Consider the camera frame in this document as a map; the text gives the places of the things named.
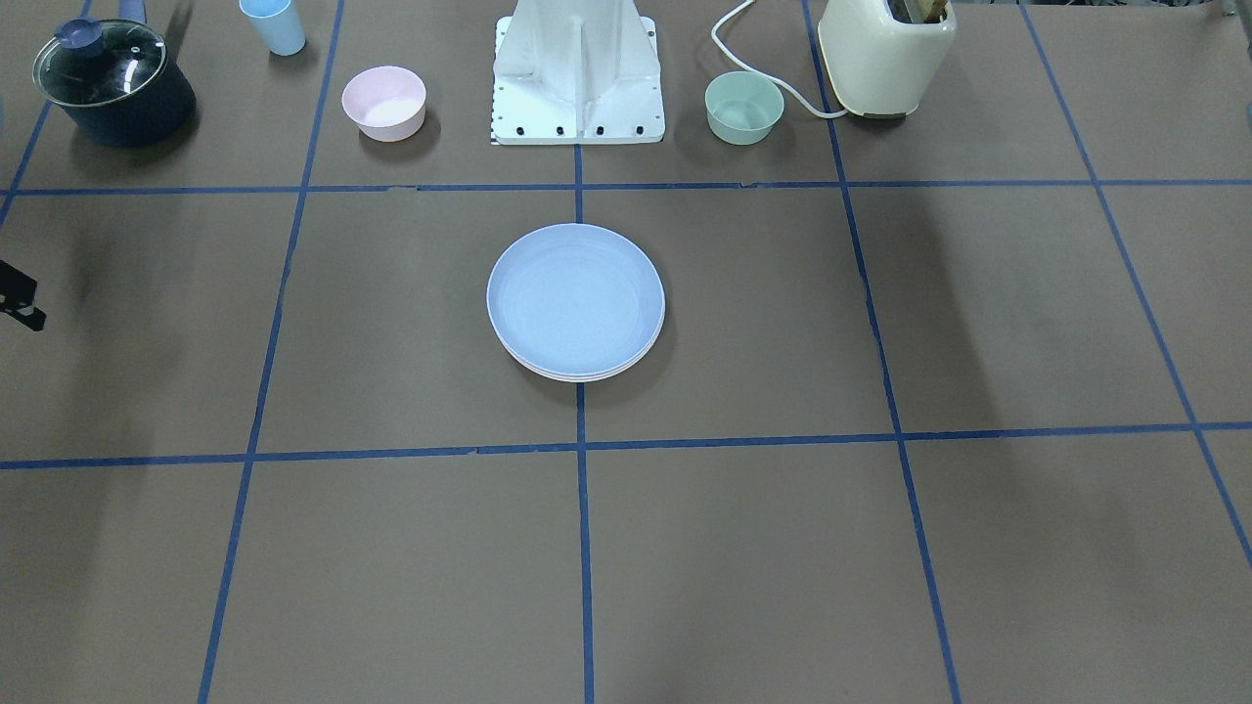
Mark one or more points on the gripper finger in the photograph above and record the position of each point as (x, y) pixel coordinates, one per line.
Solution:
(17, 298)

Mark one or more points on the pink plate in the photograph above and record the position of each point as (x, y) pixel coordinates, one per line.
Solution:
(643, 351)

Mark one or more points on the blue plate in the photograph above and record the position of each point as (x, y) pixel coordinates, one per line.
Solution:
(575, 298)

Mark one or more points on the dark blue pot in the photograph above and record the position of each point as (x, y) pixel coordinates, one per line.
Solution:
(145, 117)

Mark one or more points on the glass pot lid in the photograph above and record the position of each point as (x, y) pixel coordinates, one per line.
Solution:
(92, 63)

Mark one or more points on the light blue cup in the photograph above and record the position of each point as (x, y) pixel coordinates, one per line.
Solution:
(278, 25)

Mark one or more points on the pink bowl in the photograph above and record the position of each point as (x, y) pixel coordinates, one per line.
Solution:
(387, 103)

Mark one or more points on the cream white plate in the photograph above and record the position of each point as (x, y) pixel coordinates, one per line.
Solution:
(579, 378)

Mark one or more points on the green bowl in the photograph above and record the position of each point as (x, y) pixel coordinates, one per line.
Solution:
(742, 107)

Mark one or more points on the cream toaster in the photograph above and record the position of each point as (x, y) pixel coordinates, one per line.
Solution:
(881, 56)

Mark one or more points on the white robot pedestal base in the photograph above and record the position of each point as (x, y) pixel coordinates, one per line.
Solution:
(576, 73)

